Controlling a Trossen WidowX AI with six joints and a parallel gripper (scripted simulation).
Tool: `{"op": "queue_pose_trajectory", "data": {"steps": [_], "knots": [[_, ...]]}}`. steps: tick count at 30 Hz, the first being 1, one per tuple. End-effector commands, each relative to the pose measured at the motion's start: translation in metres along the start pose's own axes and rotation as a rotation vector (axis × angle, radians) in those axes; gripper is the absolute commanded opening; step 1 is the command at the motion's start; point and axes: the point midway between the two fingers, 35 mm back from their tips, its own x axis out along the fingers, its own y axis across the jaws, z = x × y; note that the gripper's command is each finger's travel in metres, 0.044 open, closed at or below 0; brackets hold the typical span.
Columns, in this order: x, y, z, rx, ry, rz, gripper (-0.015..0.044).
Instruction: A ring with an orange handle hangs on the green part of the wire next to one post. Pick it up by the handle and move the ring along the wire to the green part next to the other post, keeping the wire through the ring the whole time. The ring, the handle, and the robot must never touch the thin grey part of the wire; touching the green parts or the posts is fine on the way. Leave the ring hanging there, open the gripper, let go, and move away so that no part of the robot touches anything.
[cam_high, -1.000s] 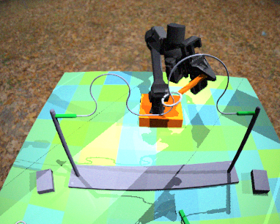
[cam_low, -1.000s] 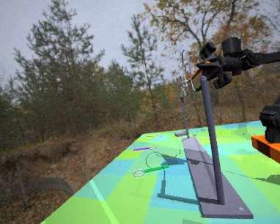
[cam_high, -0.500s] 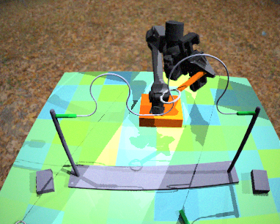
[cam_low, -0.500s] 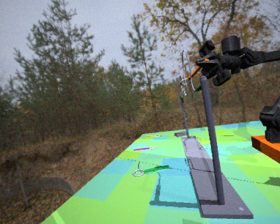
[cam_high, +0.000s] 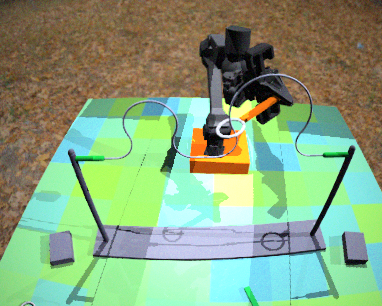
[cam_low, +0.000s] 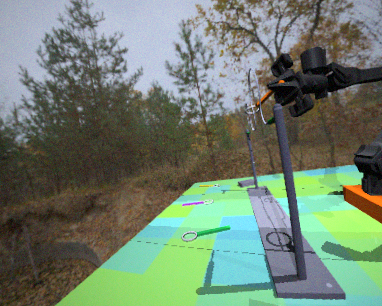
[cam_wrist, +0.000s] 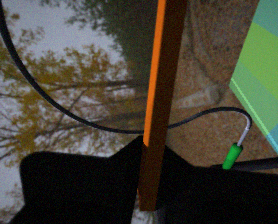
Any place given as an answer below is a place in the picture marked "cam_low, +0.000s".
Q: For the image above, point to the green handle with grey loop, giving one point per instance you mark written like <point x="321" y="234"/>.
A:
<point x="201" y="233"/>

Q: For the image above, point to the orange square bar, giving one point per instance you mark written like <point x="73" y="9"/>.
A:
<point x="266" y="97"/>

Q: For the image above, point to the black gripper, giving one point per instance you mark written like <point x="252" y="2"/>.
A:
<point x="295" y="85"/>

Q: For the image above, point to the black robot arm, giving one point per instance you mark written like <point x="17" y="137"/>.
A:
<point x="368" y="158"/>

